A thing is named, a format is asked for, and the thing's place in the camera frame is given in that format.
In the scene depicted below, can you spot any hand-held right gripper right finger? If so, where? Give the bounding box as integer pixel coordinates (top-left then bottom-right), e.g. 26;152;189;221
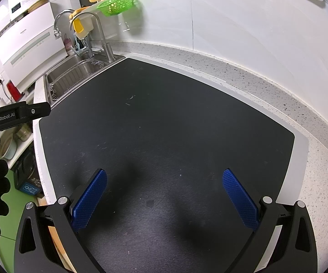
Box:
222;168;318;273

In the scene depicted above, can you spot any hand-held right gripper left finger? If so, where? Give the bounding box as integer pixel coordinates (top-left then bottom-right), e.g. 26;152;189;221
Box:
13;168;108;273

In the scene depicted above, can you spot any beige pot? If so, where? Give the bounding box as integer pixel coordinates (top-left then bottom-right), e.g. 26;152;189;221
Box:
13;123;31;143

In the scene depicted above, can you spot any red box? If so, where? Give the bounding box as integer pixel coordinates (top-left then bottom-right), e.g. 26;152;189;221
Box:
6;80;22;102

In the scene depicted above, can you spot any pale teal bowl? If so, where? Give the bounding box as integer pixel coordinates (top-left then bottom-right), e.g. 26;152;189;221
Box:
0;138;21;162

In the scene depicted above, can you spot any black appliance blue label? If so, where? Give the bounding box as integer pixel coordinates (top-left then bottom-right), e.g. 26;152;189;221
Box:
12;148;43;198

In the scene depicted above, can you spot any stainless steel sink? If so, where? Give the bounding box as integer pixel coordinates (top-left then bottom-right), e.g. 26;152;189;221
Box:
44;54;126;107

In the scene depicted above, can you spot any white cabinet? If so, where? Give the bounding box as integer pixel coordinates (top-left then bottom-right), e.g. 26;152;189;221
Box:
0;0;65;91

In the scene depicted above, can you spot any chrome main faucet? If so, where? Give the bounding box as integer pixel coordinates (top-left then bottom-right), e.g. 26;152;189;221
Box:
53;9;95;59

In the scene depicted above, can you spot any black countertop mat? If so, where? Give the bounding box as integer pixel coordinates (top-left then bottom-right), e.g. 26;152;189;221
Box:
38;58;295;273

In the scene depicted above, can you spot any yellow cup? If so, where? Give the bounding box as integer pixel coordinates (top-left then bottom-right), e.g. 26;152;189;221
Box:
73;19;85;35

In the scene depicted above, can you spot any slim gooseneck filter tap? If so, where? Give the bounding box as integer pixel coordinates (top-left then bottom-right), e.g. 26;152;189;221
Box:
70;11;116;63

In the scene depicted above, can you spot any green plastic basket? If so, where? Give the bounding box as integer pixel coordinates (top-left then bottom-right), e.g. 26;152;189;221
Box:
96;0;139;17

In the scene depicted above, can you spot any white wall holder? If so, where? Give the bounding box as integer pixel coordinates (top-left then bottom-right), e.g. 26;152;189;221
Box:
73;13;95;40

